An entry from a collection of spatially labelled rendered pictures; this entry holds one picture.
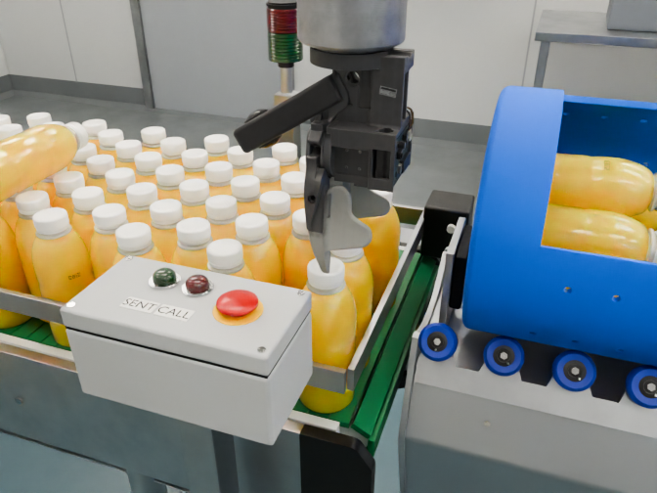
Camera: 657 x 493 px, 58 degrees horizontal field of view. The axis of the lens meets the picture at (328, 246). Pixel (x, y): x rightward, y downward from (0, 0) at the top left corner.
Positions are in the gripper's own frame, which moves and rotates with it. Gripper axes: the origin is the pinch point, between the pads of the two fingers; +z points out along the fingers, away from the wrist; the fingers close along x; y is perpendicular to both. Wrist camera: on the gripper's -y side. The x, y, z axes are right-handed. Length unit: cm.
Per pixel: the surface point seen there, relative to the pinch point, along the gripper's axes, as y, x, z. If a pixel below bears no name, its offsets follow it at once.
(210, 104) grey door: -213, 337, 99
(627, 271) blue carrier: 27.9, 2.3, -1.4
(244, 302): -3.0, -13.0, -0.9
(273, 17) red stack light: -27, 49, -14
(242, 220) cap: -12.9, 6.0, 2.1
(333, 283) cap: 1.2, -1.7, 3.2
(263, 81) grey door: -168, 336, 79
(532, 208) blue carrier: 18.9, 3.8, -5.6
